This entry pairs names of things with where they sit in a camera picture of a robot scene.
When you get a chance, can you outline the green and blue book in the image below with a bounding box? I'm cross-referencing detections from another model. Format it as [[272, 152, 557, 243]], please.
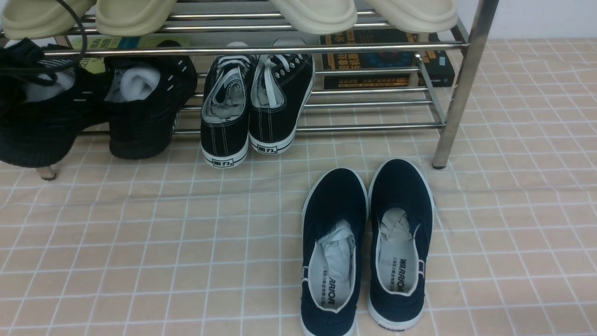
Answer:
[[80, 35, 191, 74]]

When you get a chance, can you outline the checkered beige tablecloth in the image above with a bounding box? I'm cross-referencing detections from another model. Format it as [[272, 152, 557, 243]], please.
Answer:
[[0, 39, 597, 336]]

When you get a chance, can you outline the stainless steel shoe rack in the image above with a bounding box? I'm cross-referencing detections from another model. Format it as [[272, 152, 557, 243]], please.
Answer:
[[1, 0, 498, 169]]

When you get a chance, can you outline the black canvas sneaker right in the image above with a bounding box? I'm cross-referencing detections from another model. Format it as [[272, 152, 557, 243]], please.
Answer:
[[248, 53, 316, 155]]

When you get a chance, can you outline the beige slipper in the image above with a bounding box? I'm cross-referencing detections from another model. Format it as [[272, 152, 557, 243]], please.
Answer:
[[95, 0, 177, 37], [1, 0, 96, 40]]

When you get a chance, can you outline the beige slipper far left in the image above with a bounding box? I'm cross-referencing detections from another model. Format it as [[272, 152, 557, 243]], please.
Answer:
[[1, 0, 96, 40]]

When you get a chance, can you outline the navy slip-on shoe left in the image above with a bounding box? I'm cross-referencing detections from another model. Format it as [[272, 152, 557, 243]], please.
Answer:
[[300, 168, 369, 336]]

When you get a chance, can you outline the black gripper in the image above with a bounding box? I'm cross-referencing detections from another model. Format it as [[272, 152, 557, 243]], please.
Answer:
[[1, 38, 57, 86]]

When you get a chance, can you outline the black book with orange text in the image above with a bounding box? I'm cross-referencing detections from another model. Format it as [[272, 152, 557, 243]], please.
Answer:
[[319, 28, 456, 90]]

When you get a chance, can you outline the cream slipper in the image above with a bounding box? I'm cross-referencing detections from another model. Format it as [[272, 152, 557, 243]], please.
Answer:
[[270, 0, 358, 35], [367, 0, 458, 34]]

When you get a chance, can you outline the navy slip-on shoe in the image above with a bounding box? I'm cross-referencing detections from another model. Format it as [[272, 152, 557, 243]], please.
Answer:
[[368, 159, 435, 332], [300, 168, 369, 336]]

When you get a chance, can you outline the black canvas sneaker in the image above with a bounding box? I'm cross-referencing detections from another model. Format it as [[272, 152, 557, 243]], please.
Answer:
[[201, 55, 258, 168], [248, 53, 316, 155]]

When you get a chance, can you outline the black canvas sneaker left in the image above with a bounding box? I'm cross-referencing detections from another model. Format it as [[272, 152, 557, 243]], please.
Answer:
[[201, 55, 258, 168]]

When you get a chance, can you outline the navy slip-on shoe right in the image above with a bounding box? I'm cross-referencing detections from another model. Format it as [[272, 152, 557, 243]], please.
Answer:
[[368, 159, 435, 332]]

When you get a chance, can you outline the cream slipper far right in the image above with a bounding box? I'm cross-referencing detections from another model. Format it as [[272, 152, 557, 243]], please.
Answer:
[[367, 0, 458, 34]]

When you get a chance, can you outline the black cable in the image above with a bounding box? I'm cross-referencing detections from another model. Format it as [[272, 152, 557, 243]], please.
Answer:
[[0, 0, 88, 76]]

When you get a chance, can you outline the black knit sneaker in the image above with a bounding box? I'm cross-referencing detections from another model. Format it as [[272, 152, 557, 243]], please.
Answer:
[[0, 65, 114, 168], [103, 55, 198, 160]]

